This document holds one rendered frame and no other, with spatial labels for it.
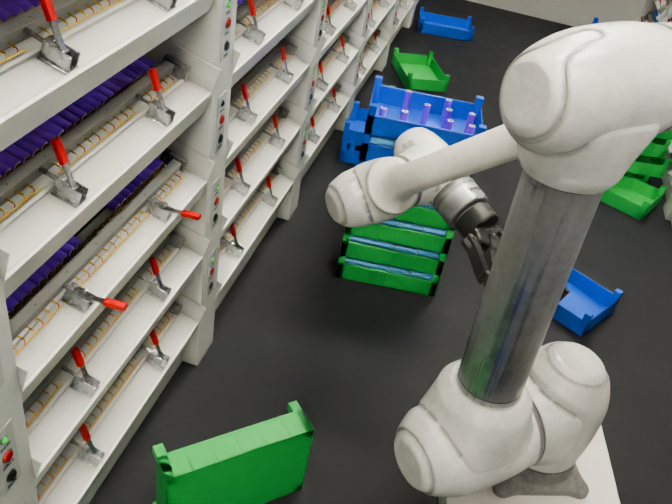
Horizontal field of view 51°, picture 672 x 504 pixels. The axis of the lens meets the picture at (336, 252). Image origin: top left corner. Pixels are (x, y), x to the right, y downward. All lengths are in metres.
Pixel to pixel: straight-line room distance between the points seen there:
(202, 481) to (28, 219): 0.63
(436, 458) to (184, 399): 0.78
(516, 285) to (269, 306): 1.12
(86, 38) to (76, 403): 0.60
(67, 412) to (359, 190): 0.61
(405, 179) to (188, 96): 0.42
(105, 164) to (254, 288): 1.00
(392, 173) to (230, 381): 0.77
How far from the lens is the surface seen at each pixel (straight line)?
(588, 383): 1.24
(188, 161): 1.45
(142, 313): 1.42
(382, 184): 1.23
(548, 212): 0.89
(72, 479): 1.42
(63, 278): 1.16
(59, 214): 1.01
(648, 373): 2.20
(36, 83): 0.91
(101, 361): 1.33
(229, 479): 1.44
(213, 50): 1.33
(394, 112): 1.99
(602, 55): 0.81
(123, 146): 1.16
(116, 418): 1.50
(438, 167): 1.16
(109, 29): 1.05
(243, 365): 1.81
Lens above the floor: 1.32
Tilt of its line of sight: 37 degrees down
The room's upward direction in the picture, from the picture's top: 11 degrees clockwise
